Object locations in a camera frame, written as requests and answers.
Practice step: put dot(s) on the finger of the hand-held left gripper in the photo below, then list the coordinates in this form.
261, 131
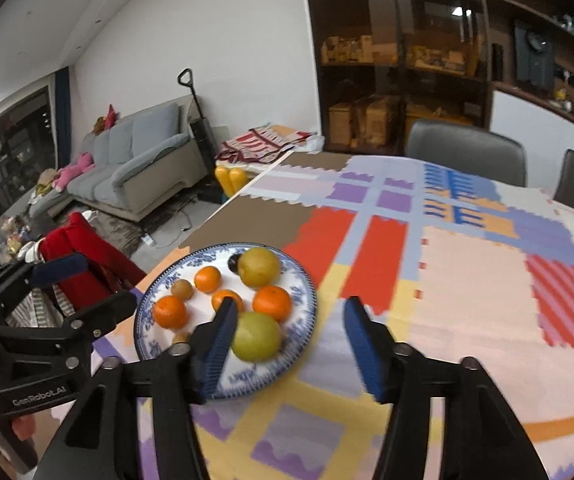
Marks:
102, 315
59, 267

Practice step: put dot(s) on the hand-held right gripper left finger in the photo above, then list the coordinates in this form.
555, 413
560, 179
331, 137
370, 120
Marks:
214, 355

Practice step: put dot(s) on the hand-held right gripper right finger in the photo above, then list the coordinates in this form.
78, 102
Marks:
367, 350

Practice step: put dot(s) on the brown kiwi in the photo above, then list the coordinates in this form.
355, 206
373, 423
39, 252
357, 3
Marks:
182, 337
183, 288

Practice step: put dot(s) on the green pear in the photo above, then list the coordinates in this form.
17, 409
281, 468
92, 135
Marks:
257, 336

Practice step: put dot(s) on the small orange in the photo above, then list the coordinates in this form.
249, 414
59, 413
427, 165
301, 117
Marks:
219, 298
207, 279

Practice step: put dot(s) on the large orange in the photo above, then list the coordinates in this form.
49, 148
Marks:
272, 303
170, 311

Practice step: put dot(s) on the blue and white plate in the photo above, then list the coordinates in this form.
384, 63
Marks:
194, 260

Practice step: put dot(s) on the yellow pear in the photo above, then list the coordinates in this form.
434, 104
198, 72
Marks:
259, 266

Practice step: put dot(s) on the striped cloth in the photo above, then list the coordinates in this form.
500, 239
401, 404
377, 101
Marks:
29, 310

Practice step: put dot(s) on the dark plum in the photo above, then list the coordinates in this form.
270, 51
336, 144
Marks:
233, 263

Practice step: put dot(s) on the pink plush toy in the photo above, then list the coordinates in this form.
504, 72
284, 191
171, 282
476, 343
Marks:
74, 167

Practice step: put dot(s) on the grey sofa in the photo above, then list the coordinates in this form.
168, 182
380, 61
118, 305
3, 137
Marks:
132, 162

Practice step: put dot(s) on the red plush toy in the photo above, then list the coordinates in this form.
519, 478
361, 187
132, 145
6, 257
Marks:
111, 116

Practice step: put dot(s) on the yellow plastic cylinder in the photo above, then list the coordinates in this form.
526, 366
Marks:
239, 181
222, 180

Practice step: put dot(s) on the black upright vacuum cleaner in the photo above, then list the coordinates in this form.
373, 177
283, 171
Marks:
200, 125

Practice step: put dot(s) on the folded red patterned cloth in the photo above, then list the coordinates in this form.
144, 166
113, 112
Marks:
262, 142

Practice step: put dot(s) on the cardboard box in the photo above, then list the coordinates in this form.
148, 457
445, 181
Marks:
382, 117
342, 122

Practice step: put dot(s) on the dark glass-door cabinet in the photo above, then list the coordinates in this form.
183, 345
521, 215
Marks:
397, 60

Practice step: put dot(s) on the black bottle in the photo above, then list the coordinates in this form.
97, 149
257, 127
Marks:
497, 62

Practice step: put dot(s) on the black box device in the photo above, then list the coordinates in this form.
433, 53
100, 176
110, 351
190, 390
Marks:
534, 55

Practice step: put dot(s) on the wooden wall shelves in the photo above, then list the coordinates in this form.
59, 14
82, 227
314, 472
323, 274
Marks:
572, 65

